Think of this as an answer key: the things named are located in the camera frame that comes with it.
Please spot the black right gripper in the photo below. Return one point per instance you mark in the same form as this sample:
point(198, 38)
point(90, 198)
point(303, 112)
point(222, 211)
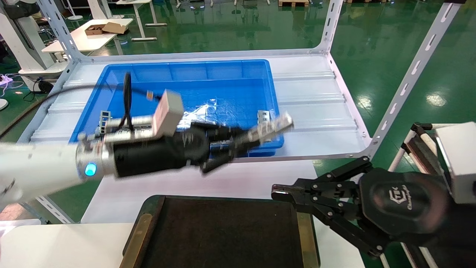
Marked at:
point(405, 204)

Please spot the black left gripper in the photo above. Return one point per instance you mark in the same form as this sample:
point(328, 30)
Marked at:
point(156, 156)

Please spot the grey slotted metal part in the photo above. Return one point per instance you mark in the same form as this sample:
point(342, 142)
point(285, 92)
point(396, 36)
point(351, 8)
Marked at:
point(275, 125)

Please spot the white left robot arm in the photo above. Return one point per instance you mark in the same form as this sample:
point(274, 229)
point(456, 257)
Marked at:
point(37, 167)

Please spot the black tray container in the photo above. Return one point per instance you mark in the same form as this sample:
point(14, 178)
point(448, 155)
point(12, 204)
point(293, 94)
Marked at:
point(223, 234)

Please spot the clear plastic film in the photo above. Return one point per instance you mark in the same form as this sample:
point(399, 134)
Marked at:
point(208, 111)

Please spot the large blue plastic bin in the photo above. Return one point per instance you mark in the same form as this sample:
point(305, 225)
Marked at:
point(223, 85)

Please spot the white slotted-angle shelf rack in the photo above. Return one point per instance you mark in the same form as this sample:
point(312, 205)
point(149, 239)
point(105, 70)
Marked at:
point(316, 96)

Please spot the grey perforated metal plate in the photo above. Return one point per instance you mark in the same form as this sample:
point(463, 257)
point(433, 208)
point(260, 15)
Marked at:
point(105, 121)

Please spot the white T-leg desk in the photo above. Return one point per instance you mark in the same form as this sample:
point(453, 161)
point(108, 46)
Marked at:
point(143, 22)

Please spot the wooden pallet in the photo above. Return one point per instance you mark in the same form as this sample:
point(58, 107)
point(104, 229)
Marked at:
point(293, 3)

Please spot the brown cardboard box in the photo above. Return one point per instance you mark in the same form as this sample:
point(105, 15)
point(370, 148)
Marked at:
point(108, 28)

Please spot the white rectangular desk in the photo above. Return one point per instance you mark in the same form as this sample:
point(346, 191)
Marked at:
point(81, 42)

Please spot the black floor device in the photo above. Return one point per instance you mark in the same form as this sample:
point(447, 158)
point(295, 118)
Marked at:
point(45, 86)

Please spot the white rounded side table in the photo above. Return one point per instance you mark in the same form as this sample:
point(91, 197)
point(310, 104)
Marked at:
point(55, 245)

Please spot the white power strip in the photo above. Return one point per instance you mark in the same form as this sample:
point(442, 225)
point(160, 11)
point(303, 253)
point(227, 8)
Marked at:
point(9, 80)

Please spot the small slotted metal bracket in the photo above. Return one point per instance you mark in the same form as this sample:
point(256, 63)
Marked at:
point(264, 116)

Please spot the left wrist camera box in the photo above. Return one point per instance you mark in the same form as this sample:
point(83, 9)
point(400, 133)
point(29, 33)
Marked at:
point(167, 113)

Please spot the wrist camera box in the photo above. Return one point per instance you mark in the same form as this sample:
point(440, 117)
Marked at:
point(167, 113)
point(459, 160)

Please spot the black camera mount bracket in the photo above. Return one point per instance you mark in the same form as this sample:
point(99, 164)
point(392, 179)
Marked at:
point(424, 152)

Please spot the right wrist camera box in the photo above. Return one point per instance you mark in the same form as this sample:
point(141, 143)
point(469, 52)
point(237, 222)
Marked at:
point(459, 160)

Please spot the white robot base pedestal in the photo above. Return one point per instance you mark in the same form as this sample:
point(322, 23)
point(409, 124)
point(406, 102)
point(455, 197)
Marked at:
point(26, 48)

